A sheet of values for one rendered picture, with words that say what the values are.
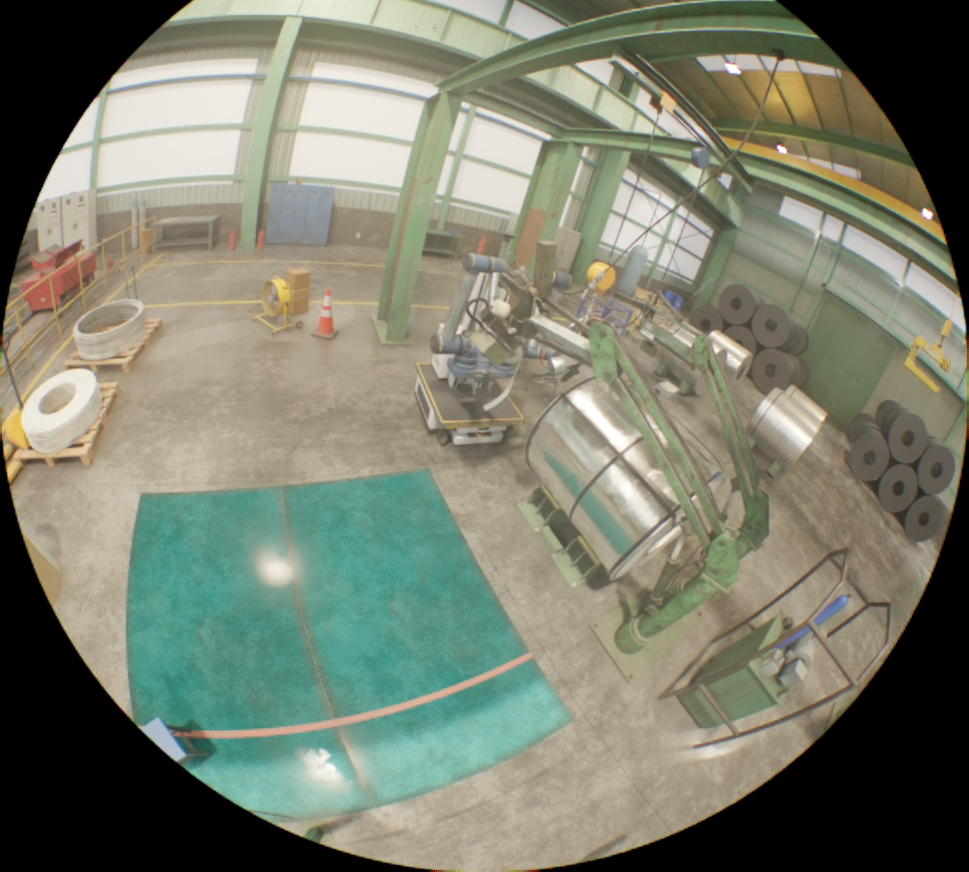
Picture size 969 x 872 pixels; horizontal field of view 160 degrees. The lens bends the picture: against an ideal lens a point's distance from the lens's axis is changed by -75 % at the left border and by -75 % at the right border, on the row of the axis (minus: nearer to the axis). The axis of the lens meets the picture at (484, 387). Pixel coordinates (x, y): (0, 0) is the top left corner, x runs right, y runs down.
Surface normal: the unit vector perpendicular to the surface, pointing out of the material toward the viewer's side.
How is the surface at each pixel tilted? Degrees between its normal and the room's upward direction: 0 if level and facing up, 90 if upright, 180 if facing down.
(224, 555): 0
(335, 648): 0
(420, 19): 90
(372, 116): 90
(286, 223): 90
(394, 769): 0
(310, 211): 90
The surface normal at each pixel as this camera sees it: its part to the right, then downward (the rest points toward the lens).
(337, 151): 0.43, 0.57
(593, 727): 0.26, -0.82
